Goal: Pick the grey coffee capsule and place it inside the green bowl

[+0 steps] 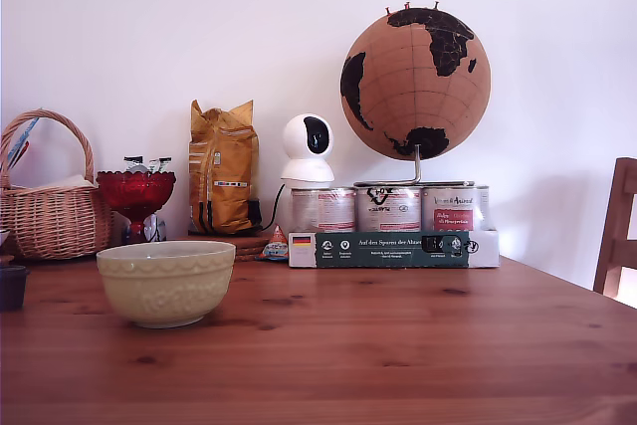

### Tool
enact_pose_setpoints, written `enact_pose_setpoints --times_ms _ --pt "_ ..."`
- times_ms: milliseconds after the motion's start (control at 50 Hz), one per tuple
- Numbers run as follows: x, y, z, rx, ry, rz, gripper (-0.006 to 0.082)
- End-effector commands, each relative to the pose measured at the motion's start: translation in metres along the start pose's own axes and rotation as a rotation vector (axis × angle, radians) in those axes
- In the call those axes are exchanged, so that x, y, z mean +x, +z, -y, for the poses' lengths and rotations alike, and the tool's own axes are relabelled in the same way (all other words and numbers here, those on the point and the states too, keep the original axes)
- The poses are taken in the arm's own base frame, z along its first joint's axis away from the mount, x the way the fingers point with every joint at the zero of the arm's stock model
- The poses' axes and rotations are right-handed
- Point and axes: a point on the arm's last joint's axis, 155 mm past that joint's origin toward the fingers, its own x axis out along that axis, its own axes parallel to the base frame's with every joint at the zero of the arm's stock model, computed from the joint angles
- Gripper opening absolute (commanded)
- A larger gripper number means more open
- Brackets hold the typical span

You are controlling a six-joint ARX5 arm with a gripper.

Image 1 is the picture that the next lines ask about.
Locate grey coffee capsule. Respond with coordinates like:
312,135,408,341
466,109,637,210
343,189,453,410
0,265,30,313

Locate yellow coffee bag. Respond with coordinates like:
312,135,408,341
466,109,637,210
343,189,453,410
187,99,261,237

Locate pale green ceramic bowl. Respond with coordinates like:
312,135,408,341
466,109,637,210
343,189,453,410
96,240,237,330

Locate tin can red label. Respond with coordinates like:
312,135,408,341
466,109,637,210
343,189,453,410
290,186,357,234

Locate black power adapter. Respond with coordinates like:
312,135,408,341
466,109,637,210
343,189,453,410
247,198,263,233

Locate tin can black scribble label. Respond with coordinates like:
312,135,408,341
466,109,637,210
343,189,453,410
354,185,424,234

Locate small triangular orange packet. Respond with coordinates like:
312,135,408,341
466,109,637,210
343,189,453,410
254,223,291,263

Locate round cork trivet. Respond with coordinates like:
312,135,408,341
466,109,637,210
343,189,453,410
187,232,273,263

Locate green white cardboard tray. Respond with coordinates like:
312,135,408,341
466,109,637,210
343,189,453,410
288,227,501,270

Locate metal globe stand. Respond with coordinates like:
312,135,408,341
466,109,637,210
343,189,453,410
353,143,477,189

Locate cork globe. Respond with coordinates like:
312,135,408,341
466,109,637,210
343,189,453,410
339,6,493,162

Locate tin can script label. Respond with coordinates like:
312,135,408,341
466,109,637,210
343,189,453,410
421,184,481,233

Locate partly hidden tin can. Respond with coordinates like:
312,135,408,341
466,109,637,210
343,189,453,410
476,184,497,233

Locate blue pen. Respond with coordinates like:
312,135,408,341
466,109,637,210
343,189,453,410
5,115,41,168

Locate red pen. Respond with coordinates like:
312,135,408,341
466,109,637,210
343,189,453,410
8,140,31,170

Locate wooden chair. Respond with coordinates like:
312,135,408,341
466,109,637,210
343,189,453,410
592,156,637,310

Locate white security camera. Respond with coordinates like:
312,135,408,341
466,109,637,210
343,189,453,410
279,112,336,185

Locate black camera cable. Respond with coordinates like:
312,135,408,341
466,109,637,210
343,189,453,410
260,182,288,233

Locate red glass pedestal bowl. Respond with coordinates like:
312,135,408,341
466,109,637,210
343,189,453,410
96,169,177,245

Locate wicker basket with handle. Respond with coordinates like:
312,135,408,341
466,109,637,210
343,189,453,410
0,108,115,262

